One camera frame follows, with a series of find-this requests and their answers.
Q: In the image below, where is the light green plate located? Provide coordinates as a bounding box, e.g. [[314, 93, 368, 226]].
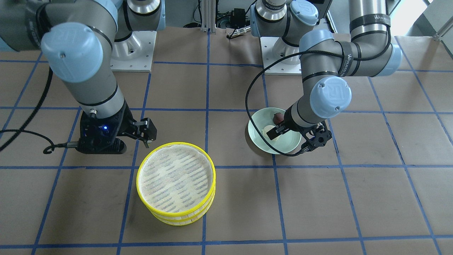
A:
[[248, 108, 302, 154]]

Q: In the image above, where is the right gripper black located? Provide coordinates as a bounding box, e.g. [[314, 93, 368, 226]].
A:
[[78, 102, 157, 154]]

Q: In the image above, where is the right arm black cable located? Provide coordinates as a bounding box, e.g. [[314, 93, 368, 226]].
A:
[[0, 67, 82, 155]]

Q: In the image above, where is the white steamed bun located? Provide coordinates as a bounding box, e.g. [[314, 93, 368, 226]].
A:
[[262, 125, 279, 141]]

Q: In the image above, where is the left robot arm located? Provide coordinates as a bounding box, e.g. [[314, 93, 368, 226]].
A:
[[250, 0, 402, 139]]

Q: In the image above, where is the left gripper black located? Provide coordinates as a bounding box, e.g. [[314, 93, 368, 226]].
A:
[[267, 105, 319, 138]]

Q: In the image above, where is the yellow steamer layer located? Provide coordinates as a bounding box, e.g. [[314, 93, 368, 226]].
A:
[[136, 142, 216, 216], [149, 197, 214, 226]]

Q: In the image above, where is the brown bun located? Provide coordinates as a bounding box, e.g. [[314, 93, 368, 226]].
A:
[[273, 112, 284, 125]]

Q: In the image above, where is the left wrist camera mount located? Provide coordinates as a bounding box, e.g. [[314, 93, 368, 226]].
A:
[[299, 120, 333, 153]]

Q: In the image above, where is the aluminium frame post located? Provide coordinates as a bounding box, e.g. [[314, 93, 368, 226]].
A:
[[200, 0, 217, 34]]

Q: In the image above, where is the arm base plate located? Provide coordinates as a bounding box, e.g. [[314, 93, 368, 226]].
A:
[[110, 31, 157, 73], [259, 37, 302, 76]]

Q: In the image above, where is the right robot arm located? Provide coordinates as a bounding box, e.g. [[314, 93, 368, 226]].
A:
[[0, 0, 166, 154]]

